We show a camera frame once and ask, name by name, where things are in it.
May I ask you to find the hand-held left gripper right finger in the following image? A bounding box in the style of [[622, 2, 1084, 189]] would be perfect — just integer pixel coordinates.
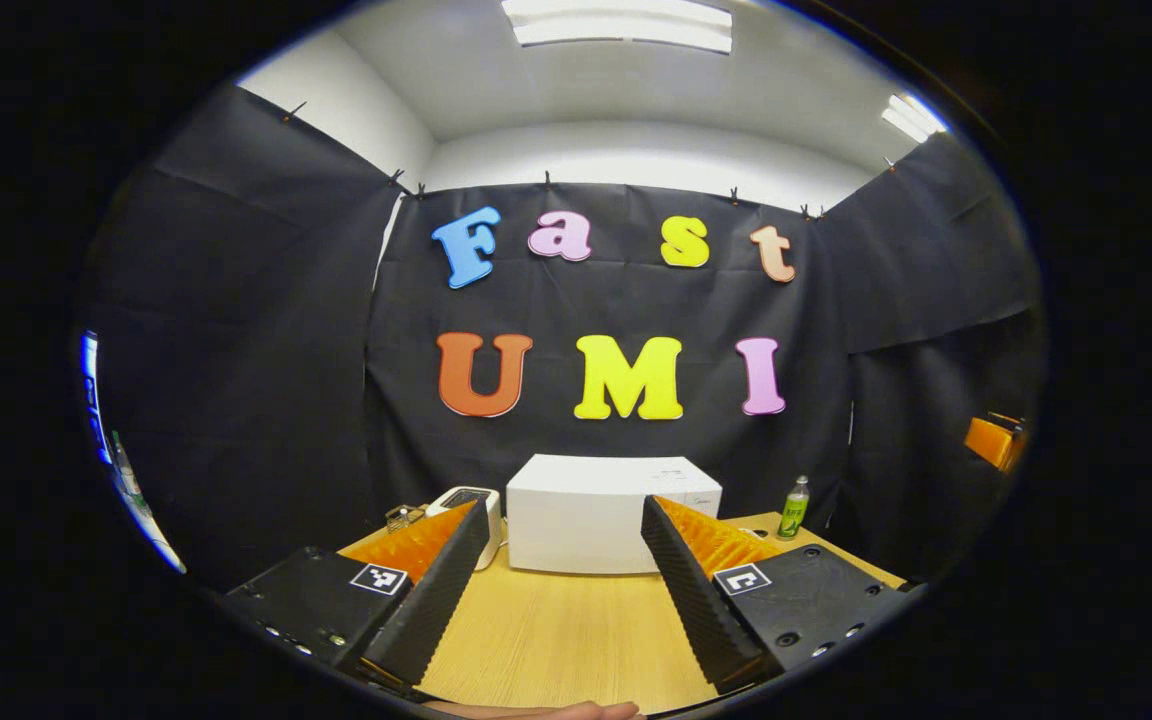
[[641, 495, 922, 696]]

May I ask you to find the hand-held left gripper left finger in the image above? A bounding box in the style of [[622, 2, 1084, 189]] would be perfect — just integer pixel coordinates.
[[224, 498, 492, 696]]

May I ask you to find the white microwave oven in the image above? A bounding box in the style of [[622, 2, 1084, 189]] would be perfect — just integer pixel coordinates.
[[505, 453, 724, 576]]

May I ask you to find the small white toaster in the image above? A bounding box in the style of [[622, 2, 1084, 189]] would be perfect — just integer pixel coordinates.
[[426, 485, 504, 572]]

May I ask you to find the green drink bottle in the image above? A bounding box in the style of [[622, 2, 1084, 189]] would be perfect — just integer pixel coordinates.
[[777, 475, 811, 541]]

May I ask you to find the black backdrop cloth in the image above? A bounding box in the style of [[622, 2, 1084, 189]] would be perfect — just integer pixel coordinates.
[[76, 80, 1047, 591]]

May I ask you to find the small ceiling light panel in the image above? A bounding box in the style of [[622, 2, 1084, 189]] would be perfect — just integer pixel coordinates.
[[881, 93, 949, 144]]

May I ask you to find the row of black cloth clips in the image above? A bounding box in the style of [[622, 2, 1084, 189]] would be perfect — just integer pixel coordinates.
[[284, 100, 899, 221]]

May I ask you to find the large ceiling light panel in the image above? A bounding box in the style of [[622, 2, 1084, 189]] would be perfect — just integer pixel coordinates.
[[501, 0, 734, 55]]

